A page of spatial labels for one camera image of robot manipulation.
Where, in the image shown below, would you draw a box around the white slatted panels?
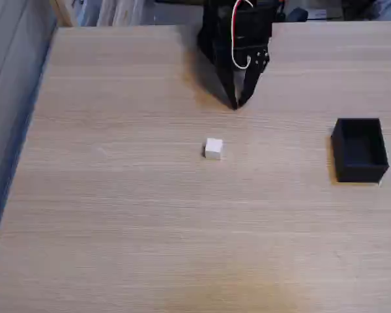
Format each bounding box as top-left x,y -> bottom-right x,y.
96,0 -> 146,27

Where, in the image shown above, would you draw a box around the white red gripper cable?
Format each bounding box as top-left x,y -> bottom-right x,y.
231,0 -> 255,70

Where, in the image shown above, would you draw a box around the dark blue rounded object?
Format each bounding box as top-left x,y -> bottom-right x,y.
285,8 -> 310,23

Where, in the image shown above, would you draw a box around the black open box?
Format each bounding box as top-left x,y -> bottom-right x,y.
330,117 -> 390,184

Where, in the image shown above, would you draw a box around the light wooden post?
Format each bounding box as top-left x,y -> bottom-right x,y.
49,0 -> 78,28

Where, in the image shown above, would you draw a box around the black device with orange part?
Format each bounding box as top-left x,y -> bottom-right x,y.
272,0 -> 287,22

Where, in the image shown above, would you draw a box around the white block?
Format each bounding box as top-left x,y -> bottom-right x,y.
203,137 -> 224,161

